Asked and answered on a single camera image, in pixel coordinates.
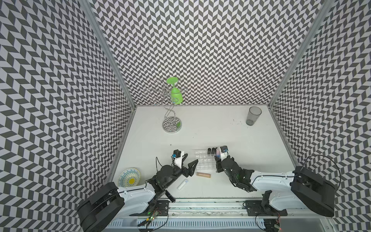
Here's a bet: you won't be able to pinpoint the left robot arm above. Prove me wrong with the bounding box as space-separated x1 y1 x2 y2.
76 150 199 232

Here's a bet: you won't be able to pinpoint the yellow patterned plate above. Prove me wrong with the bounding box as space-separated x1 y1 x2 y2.
118 168 141 188

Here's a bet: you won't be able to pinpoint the grey transparent tumbler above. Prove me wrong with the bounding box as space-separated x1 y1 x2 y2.
246 106 262 126

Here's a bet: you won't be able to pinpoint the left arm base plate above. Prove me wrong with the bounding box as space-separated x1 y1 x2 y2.
130 200 170 216

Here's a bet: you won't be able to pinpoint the brown lipstick tube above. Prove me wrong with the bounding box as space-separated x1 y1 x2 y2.
196 172 211 178

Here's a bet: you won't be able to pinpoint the clear acrylic lipstick organizer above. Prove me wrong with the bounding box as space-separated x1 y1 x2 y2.
193 148 216 172

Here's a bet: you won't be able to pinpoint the clear white lip tube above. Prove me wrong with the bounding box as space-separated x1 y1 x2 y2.
177 179 188 191

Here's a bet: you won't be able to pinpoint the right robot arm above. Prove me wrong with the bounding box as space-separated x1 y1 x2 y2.
214 155 337 218

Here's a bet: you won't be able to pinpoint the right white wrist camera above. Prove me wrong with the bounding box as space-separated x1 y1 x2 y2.
220 146 229 160

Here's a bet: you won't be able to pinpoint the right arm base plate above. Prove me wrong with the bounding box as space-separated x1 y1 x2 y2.
243 200 288 217

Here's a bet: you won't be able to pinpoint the aluminium front rail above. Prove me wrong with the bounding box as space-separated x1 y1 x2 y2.
86 198 331 219

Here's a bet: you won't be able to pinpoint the pink blue gradient lipstick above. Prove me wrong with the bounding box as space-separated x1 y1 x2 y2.
215 148 221 159

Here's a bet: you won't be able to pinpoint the chrome wire stand green leaves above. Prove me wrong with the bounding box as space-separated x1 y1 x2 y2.
144 77 184 134

